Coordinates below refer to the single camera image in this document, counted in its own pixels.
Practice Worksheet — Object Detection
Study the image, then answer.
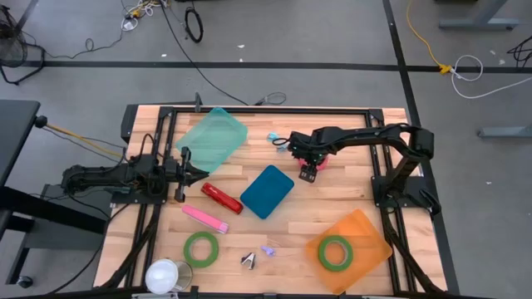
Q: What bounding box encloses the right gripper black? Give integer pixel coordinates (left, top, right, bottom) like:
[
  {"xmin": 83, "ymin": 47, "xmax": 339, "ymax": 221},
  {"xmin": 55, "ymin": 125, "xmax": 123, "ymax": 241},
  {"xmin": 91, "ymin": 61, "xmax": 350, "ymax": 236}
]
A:
[{"xmin": 288, "ymin": 129, "xmax": 333, "ymax": 184}]

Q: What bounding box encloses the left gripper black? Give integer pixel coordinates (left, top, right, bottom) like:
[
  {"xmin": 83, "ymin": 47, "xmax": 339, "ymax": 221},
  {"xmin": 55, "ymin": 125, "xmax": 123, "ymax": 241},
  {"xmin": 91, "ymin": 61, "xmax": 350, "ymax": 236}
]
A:
[{"xmin": 165, "ymin": 146, "xmax": 210, "ymax": 203}]

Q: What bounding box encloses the pink tape roll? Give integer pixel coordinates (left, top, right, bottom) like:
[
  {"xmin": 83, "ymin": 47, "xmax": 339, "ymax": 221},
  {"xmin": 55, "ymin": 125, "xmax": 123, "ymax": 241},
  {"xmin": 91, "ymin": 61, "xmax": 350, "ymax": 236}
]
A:
[{"xmin": 297, "ymin": 154, "xmax": 330, "ymax": 172}]

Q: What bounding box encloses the red stapler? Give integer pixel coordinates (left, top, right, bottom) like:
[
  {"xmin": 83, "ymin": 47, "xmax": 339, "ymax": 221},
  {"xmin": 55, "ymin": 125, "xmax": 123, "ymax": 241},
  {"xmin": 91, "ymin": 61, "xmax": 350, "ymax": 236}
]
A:
[{"xmin": 200, "ymin": 182, "xmax": 244, "ymax": 215}]

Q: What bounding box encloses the green tape roll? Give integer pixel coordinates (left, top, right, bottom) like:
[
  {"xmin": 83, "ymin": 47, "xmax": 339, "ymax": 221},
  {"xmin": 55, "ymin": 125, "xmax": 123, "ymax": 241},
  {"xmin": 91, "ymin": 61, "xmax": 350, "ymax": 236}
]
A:
[
  {"xmin": 318, "ymin": 235, "xmax": 354, "ymax": 273},
  {"xmin": 183, "ymin": 231, "xmax": 220, "ymax": 269}
]

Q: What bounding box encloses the translucent teal plastic lid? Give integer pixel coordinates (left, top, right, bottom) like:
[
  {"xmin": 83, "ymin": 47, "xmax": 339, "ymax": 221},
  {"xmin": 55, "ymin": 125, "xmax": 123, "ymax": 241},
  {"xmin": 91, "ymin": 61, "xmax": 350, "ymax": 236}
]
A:
[{"xmin": 175, "ymin": 106, "xmax": 249, "ymax": 174}]

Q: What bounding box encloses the dark teal plastic bin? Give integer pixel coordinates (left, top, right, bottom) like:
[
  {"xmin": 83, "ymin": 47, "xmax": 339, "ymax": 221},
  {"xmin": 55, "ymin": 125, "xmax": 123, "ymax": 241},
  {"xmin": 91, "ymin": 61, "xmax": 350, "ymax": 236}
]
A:
[{"xmin": 239, "ymin": 164, "xmax": 295, "ymax": 220}]

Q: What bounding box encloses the orange translucent bin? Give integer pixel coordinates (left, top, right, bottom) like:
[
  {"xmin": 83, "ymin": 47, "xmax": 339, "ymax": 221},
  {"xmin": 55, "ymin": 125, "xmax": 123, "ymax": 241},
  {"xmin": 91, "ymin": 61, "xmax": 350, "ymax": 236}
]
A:
[{"xmin": 305, "ymin": 208, "xmax": 394, "ymax": 295}]

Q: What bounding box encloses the white-topped metal cup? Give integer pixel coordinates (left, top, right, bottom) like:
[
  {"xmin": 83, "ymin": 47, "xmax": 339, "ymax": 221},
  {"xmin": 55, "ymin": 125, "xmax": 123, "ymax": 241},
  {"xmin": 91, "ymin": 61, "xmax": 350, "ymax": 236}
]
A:
[{"xmin": 144, "ymin": 257, "xmax": 195, "ymax": 296}]

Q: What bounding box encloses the black desk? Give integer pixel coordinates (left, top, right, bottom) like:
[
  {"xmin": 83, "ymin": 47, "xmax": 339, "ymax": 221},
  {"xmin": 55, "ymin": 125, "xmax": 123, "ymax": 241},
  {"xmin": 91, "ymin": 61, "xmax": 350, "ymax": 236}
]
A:
[{"xmin": 0, "ymin": 99, "xmax": 110, "ymax": 288}]

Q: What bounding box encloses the grey table leg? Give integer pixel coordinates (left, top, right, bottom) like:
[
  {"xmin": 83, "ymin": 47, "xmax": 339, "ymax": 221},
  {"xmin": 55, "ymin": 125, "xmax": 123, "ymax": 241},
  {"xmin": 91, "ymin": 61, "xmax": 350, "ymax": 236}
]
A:
[
  {"xmin": 476, "ymin": 124, "xmax": 532, "ymax": 140},
  {"xmin": 438, "ymin": 0, "xmax": 520, "ymax": 31}
]

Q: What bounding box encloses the black floor fan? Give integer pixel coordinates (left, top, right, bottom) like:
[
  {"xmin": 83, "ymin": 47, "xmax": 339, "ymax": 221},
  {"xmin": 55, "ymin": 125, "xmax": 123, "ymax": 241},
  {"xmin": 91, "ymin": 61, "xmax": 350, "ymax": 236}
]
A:
[{"xmin": 0, "ymin": 4, "xmax": 47, "ymax": 86}]

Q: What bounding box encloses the black aluminium table frame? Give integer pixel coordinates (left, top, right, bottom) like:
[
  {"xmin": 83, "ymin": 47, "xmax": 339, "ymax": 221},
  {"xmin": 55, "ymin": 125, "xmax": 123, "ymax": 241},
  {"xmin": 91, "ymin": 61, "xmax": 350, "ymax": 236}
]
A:
[{"xmin": 99, "ymin": 103, "xmax": 462, "ymax": 299}]

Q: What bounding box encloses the grey cable loop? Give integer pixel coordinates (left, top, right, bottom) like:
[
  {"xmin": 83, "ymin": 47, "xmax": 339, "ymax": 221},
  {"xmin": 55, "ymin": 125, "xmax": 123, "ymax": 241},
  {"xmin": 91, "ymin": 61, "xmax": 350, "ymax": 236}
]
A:
[{"xmin": 254, "ymin": 91, "xmax": 288, "ymax": 107}]

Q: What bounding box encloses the black cable chain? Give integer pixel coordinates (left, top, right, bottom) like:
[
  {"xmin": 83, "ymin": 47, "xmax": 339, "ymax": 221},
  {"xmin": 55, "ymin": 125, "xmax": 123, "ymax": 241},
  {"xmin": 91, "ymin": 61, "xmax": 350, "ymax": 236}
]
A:
[
  {"xmin": 380, "ymin": 207, "xmax": 444, "ymax": 295},
  {"xmin": 101, "ymin": 203, "xmax": 161, "ymax": 290}
]

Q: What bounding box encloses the yellow hanging cable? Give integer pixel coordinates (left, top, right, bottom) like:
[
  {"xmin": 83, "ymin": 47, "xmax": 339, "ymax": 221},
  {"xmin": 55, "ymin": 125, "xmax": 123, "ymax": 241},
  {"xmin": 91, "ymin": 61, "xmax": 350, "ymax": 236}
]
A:
[{"xmin": 33, "ymin": 115, "xmax": 126, "ymax": 159}]

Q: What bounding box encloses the black coiled floor cable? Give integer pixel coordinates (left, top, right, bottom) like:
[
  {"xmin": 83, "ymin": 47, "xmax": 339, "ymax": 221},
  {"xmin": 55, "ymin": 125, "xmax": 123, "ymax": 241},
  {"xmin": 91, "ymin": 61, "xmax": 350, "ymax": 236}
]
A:
[{"xmin": 157, "ymin": 0, "xmax": 250, "ymax": 107}]

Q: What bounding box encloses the yellow floor cable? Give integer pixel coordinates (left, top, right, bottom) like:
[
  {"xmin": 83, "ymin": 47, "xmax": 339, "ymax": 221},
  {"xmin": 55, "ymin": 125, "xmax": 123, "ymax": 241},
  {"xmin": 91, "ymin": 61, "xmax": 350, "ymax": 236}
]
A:
[{"xmin": 405, "ymin": 0, "xmax": 453, "ymax": 76}]

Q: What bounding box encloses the white floor cable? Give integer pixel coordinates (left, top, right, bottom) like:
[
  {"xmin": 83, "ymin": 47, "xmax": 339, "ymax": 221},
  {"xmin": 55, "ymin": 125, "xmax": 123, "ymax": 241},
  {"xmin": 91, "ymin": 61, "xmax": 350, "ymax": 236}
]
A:
[{"xmin": 450, "ymin": 54, "xmax": 532, "ymax": 100}]

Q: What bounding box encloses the white cable bundle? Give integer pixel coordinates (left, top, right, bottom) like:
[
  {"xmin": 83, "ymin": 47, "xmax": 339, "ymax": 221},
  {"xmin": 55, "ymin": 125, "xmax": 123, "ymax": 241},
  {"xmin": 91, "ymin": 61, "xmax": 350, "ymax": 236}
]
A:
[{"xmin": 120, "ymin": 0, "xmax": 155, "ymax": 33}]

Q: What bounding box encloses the thin black floor cable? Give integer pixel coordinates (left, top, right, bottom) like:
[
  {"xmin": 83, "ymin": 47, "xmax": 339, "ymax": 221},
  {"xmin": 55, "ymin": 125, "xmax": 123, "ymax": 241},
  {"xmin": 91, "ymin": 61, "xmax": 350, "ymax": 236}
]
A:
[{"xmin": 41, "ymin": 28, "xmax": 126, "ymax": 60}]

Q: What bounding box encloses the black tangled cable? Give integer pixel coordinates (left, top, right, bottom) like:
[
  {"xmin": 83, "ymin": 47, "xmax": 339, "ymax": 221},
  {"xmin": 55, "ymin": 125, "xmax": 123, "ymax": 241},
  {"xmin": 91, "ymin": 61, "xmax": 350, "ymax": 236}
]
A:
[{"xmin": 505, "ymin": 35, "xmax": 532, "ymax": 68}]

